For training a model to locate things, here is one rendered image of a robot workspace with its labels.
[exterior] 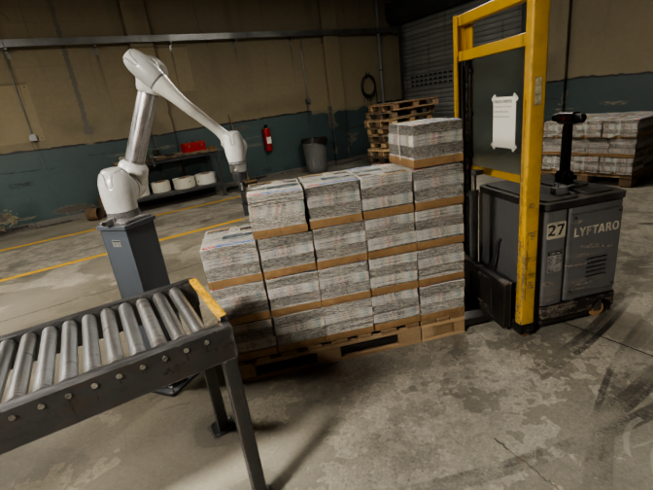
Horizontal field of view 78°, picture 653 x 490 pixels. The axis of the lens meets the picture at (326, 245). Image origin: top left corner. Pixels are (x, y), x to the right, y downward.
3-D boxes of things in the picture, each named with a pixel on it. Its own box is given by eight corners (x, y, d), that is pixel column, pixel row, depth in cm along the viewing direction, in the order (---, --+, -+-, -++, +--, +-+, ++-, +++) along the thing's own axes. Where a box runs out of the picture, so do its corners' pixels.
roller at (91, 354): (78, 318, 156) (86, 327, 158) (80, 378, 117) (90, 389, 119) (90, 309, 157) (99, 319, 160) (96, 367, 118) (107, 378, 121)
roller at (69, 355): (79, 328, 157) (75, 316, 155) (81, 391, 118) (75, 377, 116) (64, 332, 154) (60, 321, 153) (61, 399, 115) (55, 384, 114)
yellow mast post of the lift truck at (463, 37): (456, 277, 306) (452, 17, 249) (467, 275, 308) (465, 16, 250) (463, 282, 298) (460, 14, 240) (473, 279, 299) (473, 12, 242)
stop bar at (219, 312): (197, 281, 174) (196, 277, 173) (229, 319, 138) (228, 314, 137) (189, 283, 172) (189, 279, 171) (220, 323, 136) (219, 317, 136)
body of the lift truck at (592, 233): (475, 286, 309) (475, 183, 283) (539, 272, 317) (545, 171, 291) (537, 332, 244) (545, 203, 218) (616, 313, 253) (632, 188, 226)
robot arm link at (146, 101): (105, 197, 217) (120, 191, 238) (137, 206, 220) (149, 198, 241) (132, 49, 197) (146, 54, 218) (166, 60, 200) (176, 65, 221)
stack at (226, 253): (232, 349, 267) (204, 229, 240) (399, 313, 285) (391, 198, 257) (231, 386, 231) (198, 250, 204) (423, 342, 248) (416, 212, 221)
